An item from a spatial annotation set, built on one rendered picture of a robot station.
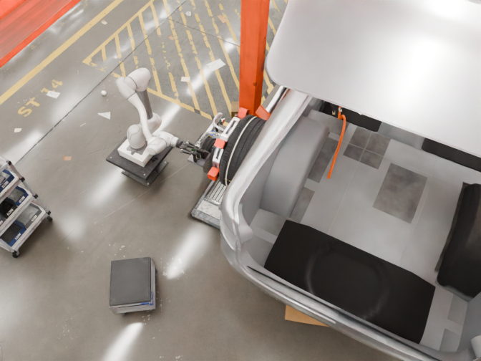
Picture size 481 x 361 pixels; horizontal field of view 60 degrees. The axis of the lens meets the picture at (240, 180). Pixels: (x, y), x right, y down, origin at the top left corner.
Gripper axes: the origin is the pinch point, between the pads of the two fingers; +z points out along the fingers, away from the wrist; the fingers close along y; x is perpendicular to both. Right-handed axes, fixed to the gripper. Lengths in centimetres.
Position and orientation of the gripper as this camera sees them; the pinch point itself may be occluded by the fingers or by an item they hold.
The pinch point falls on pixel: (197, 152)
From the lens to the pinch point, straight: 368.3
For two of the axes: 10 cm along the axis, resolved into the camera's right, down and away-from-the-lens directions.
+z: 8.9, 3.9, -2.3
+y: -4.5, 7.5, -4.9
